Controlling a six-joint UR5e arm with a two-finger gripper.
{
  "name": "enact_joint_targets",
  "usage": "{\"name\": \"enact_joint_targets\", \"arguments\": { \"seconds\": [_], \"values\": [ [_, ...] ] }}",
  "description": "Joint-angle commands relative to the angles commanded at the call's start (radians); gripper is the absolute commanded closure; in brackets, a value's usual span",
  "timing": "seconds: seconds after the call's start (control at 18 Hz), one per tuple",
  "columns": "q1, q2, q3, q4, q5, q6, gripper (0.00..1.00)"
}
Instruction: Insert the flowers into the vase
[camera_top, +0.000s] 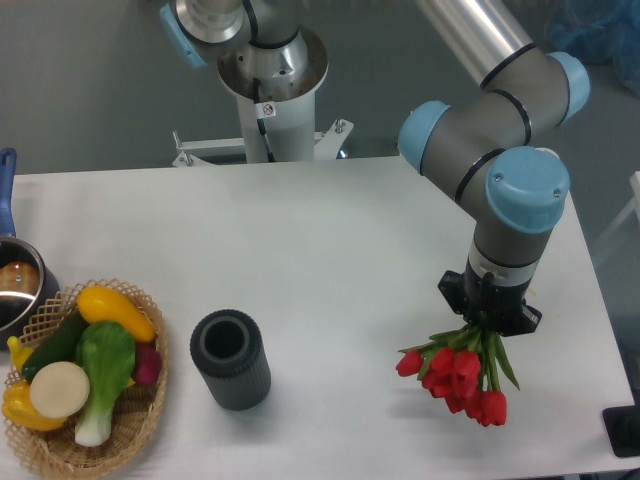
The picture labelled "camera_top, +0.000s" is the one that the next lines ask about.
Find yellow squash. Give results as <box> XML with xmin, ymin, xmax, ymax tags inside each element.
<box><xmin>76</xmin><ymin>285</ymin><xmax>156</xmax><ymax>344</ymax></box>

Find white furniture edge right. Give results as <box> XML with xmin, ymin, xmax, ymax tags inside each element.
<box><xmin>591</xmin><ymin>171</ymin><xmax>639</xmax><ymax>268</ymax></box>

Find woven wicker basket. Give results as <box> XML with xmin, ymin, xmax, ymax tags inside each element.
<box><xmin>1</xmin><ymin>279</ymin><xmax>169</xmax><ymax>479</ymax></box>

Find yellow bell pepper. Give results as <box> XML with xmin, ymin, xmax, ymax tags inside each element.
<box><xmin>2</xmin><ymin>380</ymin><xmax>67</xmax><ymax>432</ymax></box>

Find dark grey ribbed vase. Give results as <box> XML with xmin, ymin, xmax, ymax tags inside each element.
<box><xmin>190</xmin><ymin>309</ymin><xmax>271</xmax><ymax>411</ymax></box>

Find blue handled saucepan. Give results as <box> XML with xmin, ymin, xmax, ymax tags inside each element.
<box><xmin>1</xmin><ymin>147</ymin><xmax>59</xmax><ymax>352</ymax></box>

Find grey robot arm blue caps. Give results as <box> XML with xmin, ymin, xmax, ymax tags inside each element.
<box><xmin>159</xmin><ymin>1</ymin><xmax>590</xmax><ymax>336</ymax></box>

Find green bok choy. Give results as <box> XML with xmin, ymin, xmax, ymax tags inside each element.
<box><xmin>75</xmin><ymin>321</ymin><xmax>135</xmax><ymax>448</ymax></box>

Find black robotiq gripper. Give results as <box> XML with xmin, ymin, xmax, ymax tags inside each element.
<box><xmin>438</xmin><ymin>270</ymin><xmax>542</xmax><ymax>336</ymax></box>

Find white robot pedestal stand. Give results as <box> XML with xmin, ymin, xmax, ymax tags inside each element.
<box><xmin>172</xmin><ymin>92</ymin><xmax>354</xmax><ymax>167</ymax></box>

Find blue plastic bag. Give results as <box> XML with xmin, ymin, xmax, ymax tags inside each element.
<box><xmin>544</xmin><ymin>1</ymin><xmax>639</xmax><ymax>94</ymax></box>

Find black device at table edge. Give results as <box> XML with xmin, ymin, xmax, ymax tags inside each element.
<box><xmin>602</xmin><ymin>405</ymin><xmax>639</xmax><ymax>458</ymax></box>

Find dark green cucumber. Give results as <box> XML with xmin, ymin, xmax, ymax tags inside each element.
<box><xmin>21</xmin><ymin>309</ymin><xmax>89</xmax><ymax>382</ymax></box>

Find purple red radish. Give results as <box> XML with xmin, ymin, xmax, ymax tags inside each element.
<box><xmin>131</xmin><ymin>343</ymin><xmax>162</xmax><ymax>386</ymax></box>

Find red tulip bouquet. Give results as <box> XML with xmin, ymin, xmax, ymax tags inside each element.
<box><xmin>395</xmin><ymin>313</ymin><xmax>519</xmax><ymax>427</ymax></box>

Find yellow banana tip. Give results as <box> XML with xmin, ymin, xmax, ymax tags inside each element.
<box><xmin>7</xmin><ymin>336</ymin><xmax>34</xmax><ymax>371</ymax></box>

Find round beige disc food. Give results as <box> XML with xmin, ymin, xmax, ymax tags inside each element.
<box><xmin>30</xmin><ymin>361</ymin><xmax>90</xmax><ymax>419</ymax></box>

